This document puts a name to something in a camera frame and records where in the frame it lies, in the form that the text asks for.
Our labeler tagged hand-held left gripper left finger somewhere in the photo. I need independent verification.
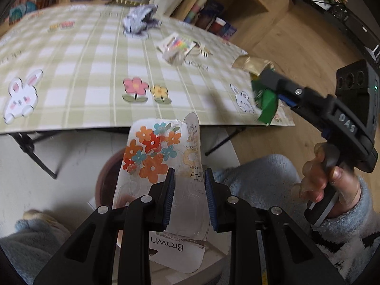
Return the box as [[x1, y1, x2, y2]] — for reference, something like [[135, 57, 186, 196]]
[[33, 168, 176, 285]]

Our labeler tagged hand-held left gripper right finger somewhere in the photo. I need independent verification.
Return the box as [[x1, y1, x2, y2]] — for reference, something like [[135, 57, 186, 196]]
[[204, 168, 346, 285]]

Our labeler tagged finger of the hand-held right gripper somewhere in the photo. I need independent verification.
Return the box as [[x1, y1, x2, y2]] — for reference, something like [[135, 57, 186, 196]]
[[277, 93, 327, 134], [259, 69, 334, 119]]

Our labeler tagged green foil wrapper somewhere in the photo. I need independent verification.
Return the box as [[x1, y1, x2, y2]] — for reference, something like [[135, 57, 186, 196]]
[[251, 77, 281, 124]]

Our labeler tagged floral clear plastic container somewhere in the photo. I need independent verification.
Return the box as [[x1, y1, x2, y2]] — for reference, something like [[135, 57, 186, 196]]
[[112, 112, 208, 274]]

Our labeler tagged brown round bin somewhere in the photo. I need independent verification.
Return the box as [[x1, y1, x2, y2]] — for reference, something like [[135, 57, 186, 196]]
[[94, 147, 131, 214]]

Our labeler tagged person's right forearm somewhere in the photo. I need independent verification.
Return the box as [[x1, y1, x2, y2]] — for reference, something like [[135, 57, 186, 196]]
[[309, 178, 380, 274]]

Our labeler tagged person's right hand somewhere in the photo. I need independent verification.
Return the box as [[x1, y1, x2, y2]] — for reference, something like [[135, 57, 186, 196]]
[[298, 142, 361, 217]]

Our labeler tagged gold foil wrapper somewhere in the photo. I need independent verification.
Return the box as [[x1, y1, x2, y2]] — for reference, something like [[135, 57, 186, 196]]
[[232, 55, 275, 77]]

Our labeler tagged person's right leg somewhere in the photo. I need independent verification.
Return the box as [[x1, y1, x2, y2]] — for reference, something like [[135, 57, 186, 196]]
[[212, 154, 315, 220]]

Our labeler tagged person's leg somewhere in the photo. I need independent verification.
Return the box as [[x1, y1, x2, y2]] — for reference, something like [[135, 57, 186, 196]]
[[212, 154, 315, 220], [0, 209, 78, 285]]

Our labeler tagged small purple box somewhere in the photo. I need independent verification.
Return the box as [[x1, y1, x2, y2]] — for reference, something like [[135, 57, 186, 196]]
[[222, 22, 238, 40]]

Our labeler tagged black furniture top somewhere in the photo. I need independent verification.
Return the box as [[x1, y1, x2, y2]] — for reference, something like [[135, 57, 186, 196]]
[[289, 0, 380, 69]]

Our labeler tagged dark brown cup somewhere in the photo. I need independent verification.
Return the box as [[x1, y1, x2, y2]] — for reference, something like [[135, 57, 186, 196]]
[[204, 13, 218, 31]]

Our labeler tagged clear wrapper with colourful print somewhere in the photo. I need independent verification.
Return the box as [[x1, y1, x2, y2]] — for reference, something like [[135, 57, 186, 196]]
[[157, 33, 196, 65]]

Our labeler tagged stack of pastel cups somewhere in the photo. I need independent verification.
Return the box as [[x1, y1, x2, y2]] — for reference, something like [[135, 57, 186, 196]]
[[184, 0, 213, 24]]

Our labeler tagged person's left leg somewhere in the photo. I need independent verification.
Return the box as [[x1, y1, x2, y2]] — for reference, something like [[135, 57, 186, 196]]
[[0, 209, 78, 285]]

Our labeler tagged crumpled white printed paper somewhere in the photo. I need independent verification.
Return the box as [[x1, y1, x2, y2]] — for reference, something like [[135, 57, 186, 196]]
[[122, 4, 162, 36]]

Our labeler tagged black folding table frame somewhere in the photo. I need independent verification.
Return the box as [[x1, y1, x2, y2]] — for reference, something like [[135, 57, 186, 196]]
[[7, 125, 247, 180]]

